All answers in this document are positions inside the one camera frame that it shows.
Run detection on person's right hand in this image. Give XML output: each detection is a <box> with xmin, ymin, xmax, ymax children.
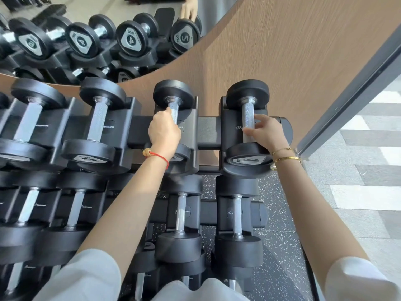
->
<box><xmin>242</xmin><ymin>113</ymin><xmax>290</xmax><ymax>153</ymax></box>

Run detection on person's left hand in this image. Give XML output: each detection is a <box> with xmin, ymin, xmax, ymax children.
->
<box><xmin>147</xmin><ymin>107</ymin><xmax>182</xmax><ymax>162</ymax></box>

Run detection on small black steel-handle dumbbell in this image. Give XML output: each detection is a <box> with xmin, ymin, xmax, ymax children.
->
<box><xmin>225</xmin><ymin>79</ymin><xmax>273</xmax><ymax>166</ymax></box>
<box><xmin>144</xmin><ymin>79</ymin><xmax>195</xmax><ymax>163</ymax></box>

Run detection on black dumbbell rack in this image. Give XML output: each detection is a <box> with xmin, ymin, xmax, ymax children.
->
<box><xmin>0</xmin><ymin>90</ymin><xmax>295</xmax><ymax>301</ymax></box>

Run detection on person's right forearm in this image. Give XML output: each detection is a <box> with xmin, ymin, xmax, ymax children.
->
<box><xmin>271</xmin><ymin>150</ymin><xmax>370</xmax><ymax>293</ymax></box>

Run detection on person's left forearm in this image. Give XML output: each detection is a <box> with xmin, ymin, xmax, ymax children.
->
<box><xmin>75</xmin><ymin>150</ymin><xmax>171</xmax><ymax>279</ymax></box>

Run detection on rows of black dumbbells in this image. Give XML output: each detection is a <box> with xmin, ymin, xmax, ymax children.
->
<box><xmin>0</xmin><ymin>77</ymin><xmax>264</xmax><ymax>301</ymax></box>

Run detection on white shirt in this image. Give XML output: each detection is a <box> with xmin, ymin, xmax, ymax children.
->
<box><xmin>33</xmin><ymin>249</ymin><xmax>401</xmax><ymax>301</ymax></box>

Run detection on red string bracelet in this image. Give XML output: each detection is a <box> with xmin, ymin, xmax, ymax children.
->
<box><xmin>142</xmin><ymin>148</ymin><xmax>170</xmax><ymax>170</ymax></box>

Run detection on gold bangle bracelet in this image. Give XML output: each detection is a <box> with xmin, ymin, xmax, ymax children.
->
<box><xmin>270</xmin><ymin>156</ymin><xmax>302</xmax><ymax>171</ymax></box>

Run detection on grey window frame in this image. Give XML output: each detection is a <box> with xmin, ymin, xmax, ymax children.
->
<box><xmin>296</xmin><ymin>25</ymin><xmax>401</xmax><ymax>159</ymax></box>

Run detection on round wall mirror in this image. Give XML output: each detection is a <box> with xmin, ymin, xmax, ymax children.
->
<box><xmin>0</xmin><ymin>0</ymin><xmax>248</xmax><ymax>87</ymax></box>

